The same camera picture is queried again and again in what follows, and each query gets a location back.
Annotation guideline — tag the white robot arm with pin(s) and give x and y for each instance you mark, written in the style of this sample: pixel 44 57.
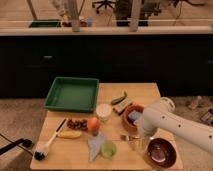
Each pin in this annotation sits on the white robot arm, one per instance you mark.
pixel 160 114

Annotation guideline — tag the black cable stand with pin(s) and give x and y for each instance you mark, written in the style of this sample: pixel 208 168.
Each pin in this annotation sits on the black cable stand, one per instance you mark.
pixel 24 144

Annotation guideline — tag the light green cup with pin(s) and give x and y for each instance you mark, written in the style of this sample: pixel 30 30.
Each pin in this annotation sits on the light green cup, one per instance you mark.
pixel 108 149

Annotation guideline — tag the black office chair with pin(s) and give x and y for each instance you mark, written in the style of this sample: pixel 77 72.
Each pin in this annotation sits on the black office chair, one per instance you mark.
pixel 98 4

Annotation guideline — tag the blue sponge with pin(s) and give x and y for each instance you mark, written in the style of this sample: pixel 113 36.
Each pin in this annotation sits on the blue sponge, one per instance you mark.
pixel 134 115

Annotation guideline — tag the green pea pod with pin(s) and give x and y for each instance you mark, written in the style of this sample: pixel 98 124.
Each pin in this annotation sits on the green pea pod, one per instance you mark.
pixel 118 100

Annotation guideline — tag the brown chocolate bar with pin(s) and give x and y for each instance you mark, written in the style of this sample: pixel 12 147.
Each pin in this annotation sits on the brown chocolate bar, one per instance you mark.
pixel 119 108

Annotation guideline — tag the silver metal fork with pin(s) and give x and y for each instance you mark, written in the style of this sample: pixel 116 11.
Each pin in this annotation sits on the silver metal fork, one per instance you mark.
pixel 129 137

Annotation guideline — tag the green plastic tray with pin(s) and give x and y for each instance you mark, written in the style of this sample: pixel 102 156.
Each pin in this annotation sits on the green plastic tray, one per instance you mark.
pixel 72 94

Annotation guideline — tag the distant green bin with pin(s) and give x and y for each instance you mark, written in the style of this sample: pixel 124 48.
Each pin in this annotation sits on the distant green bin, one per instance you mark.
pixel 45 24

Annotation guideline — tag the yellow banana toy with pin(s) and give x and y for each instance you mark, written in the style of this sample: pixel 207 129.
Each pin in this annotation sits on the yellow banana toy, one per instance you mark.
pixel 70 134

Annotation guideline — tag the dark grape bunch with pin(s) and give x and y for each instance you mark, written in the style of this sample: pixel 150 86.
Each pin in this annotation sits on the dark grape bunch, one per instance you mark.
pixel 77 124

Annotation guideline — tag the terracotta clay bowl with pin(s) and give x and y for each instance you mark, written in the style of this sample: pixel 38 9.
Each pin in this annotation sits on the terracotta clay bowl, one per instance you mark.
pixel 127 121

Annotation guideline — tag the white paper cup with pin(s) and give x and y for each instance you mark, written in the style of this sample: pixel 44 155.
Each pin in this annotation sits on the white paper cup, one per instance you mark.
pixel 103 111

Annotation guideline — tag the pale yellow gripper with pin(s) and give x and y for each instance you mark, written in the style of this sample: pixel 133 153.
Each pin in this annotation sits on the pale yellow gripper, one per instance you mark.
pixel 142 143

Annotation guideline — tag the dark brown bowl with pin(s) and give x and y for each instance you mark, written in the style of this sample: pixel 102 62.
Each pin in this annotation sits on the dark brown bowl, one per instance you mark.
pixel 161 153

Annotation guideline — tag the grey cloth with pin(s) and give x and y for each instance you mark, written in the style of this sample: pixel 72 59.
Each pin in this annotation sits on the grey cloth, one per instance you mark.
pixel 94 145

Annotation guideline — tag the orange fruit toy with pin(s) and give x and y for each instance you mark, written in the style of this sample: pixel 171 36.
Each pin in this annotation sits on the orange fruit toy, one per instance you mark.
pixel 93 124

